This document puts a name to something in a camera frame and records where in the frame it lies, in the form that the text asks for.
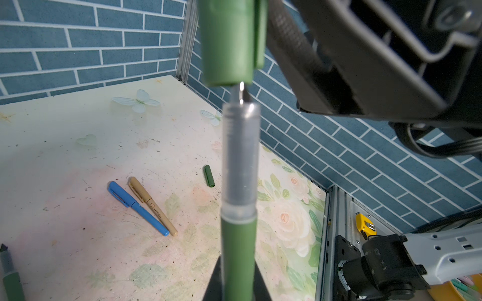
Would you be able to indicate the green pen cap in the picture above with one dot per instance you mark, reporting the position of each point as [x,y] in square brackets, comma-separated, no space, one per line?
[233,40]
[208,176]

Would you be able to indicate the aluminium rail frame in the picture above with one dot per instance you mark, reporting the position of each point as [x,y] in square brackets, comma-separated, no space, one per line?
[341,240]

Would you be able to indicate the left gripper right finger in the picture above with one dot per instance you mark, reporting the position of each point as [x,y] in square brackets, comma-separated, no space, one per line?
[261,292]

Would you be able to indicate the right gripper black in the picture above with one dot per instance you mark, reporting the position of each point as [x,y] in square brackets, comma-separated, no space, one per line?
[400,61]

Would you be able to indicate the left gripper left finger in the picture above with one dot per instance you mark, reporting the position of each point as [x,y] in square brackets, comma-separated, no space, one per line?
[214,290]

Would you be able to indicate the yellow tape measure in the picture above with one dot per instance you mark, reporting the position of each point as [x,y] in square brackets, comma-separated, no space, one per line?
[365,226]

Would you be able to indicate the blue pen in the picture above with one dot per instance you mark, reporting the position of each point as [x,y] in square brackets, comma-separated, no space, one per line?
[128,201]

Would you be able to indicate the dark green pen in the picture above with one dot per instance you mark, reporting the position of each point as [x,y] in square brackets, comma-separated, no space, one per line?
[11,278]

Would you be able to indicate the brown pen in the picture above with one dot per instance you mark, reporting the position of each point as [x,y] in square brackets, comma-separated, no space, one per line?
[140,191]

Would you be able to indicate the light green pen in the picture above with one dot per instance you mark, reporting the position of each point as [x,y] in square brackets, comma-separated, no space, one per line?
[240,136]

